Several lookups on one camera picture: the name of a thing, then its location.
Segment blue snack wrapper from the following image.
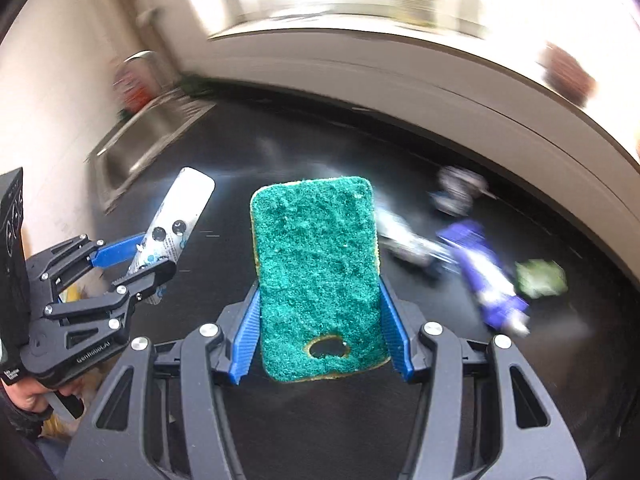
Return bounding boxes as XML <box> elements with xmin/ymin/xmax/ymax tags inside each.
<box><xmin>126</xmin><ymin>167</ymin><xmax>215</xmax><ymax>304</ymax></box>

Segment green yellow scrub sponge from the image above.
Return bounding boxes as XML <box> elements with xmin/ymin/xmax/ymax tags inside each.
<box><xmin>250</xmin><ymin>176</ymin><xmax>390</xmax><ymax>382</ymax></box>

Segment silver foil wrapper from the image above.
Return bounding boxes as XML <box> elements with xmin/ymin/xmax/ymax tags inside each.
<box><xmin>374</xmin><ymin>207</ymin><xmax>457</xmax><ymax>276</ymax></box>

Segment person's left hand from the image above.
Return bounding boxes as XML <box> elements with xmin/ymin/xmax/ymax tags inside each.
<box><xmin>1</xmin><ymin>377</ymin><xmax>85</xmax><ymax>414</ymax></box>

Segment purple squeeze tube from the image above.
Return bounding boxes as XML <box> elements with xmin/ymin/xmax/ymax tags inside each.
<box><xmin>437</xmin><ymin>220</ymin><xmax>529</xmax><ymax>337</ymax></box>

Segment stainless steel sink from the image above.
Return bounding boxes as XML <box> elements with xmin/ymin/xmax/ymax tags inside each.
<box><xmin>88</xmin><ymin>89</ymin><xmax>215</xmax><ymax>214</ymax></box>

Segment crumpled green packet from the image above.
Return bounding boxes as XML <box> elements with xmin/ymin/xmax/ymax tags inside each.
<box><xmin>515</xmin><ymin>259</ymin><xmax>568</xmax><ymax>299</ymax></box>

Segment chrome faucet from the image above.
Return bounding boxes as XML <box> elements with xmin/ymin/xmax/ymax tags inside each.
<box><xmin>122</xmin><ymin>50</ymin><xmax>172</xmax><ymax>88</ymax></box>

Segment red dish soap bottle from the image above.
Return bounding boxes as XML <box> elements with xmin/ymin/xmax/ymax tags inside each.
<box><xmin>113</xmin><ymin>62</ymin><xmax>157</xmax><ymax>115</ymax></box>

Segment silver crumpled wrapper back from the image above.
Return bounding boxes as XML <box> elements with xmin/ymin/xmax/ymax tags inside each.
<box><xmin>431</xmin><ymin>166</ymin><xmax>496</xmax><ymax>218</ymax></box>

